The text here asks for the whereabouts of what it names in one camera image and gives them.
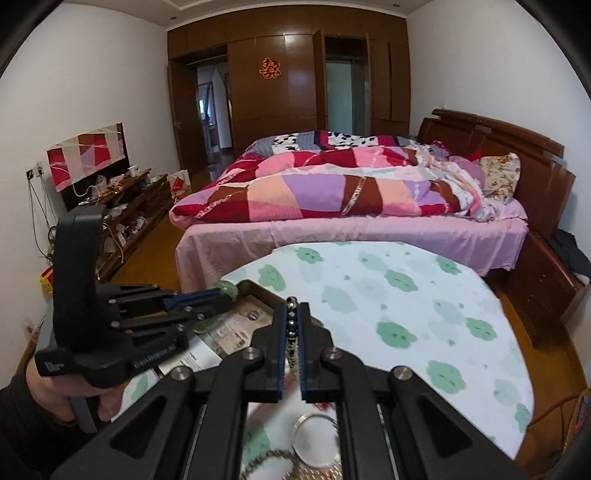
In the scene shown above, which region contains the floral pillow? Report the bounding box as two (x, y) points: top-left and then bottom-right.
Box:
(479, 153), (521, 203)

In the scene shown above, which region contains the gold metal tin box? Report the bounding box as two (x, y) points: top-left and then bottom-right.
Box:
(186, 280), (286, 372)

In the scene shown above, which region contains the wooden bed headboard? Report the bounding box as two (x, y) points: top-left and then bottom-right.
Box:
(418, 109), (575, 240)

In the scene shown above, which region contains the dark clothes pile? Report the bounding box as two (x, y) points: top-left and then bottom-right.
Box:
(549, 229), (591, 279)

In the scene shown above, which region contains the wooden tv cabinet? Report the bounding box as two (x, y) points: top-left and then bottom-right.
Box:
(95, 169), (172, 281)

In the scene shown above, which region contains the person's left hand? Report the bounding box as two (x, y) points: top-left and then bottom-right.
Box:
(25, 360), (126, 422)

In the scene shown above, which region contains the printed paper leaflet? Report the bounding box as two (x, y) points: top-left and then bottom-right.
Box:
(158, 295), (273, 375)

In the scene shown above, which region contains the gold metal bead chain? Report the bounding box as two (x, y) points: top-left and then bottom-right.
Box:
(284, 296), (301, 379)

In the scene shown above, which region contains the brown wooden bead bracelet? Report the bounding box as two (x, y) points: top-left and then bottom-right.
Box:
(239, 449), (297, 480)

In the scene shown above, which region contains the pink bed sheet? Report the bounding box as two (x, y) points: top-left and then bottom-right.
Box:
(175, 200), (528, 291)

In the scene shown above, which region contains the wooden chair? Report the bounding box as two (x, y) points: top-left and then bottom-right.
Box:
(516, 388), (590, 479)

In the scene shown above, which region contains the red double happiness sticker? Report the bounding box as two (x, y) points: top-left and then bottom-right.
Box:
(259, 57), (281, 80)

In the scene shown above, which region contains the wooden nightstand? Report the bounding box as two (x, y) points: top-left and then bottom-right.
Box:
(506, 232), (588, 348)

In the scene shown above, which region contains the red knot tassel charm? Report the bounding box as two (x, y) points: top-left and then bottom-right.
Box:
(314, 402), (335, 412)

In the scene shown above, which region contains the red white gift bag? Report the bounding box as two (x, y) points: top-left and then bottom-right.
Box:
(167, 169), (191, 201)

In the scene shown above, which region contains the patchwork pink quilt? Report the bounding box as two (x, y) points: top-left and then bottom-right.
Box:
(169, 131), (498, 229)

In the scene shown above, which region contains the cloud print tablecloth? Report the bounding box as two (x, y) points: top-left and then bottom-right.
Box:
(122, 241), (535, 479)

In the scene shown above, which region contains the television with patchwork cover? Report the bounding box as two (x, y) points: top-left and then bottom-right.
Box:
(46, 123), (130, 210)

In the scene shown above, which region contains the brown wooden wardrobe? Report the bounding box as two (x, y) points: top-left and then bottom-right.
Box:
(167, 5), (411, 174)

